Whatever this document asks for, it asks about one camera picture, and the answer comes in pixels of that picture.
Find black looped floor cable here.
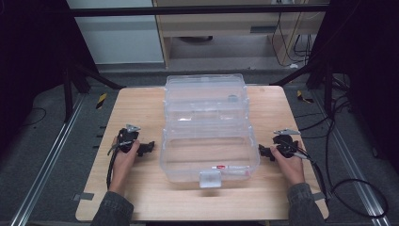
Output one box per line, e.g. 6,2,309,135
325,93,390,219

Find yellow-handled tool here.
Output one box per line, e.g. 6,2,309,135
95,92,108,110
295,89,315,105

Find white cabinet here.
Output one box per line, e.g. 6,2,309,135
66,0,166,66

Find yellow-handled tool right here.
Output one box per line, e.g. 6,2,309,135
295,89,315,105

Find black horizontal bar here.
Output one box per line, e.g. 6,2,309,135
67,4,331,18

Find aluminium floor rail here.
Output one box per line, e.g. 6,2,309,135
310,89,392,226
8,93,87,226

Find black hanging desk cables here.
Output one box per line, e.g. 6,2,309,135
270,11,314,69

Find light wooden desk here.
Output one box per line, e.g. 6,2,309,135
152,0,327,69

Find white pen with red label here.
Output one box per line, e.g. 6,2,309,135
211,164,251,172

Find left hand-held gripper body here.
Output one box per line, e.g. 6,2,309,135
116,123,141,154

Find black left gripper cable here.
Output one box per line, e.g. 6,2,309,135
105,140,133,190

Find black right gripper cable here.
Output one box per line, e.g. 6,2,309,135
281,139,329,203

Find thin black floor cable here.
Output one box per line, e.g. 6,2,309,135
21,106,48,128

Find clear plastic tiered storage box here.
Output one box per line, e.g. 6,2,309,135
159,73,262,189

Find person's right hand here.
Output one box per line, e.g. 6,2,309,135
270,146,306,186

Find black metal stand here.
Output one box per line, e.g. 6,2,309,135
60,57,127,123
269,57,347,117

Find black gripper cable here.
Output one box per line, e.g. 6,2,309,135
105,140,133,190
281,139,329,203

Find yellow-handled tool left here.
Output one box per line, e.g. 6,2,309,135
95,92,108,110

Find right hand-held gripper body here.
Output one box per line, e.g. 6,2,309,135
272,127,301,158

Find person's left hand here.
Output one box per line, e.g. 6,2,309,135
108,140,141,195

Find black curtain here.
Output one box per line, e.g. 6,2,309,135
309,0,399,175
0,0,99,156

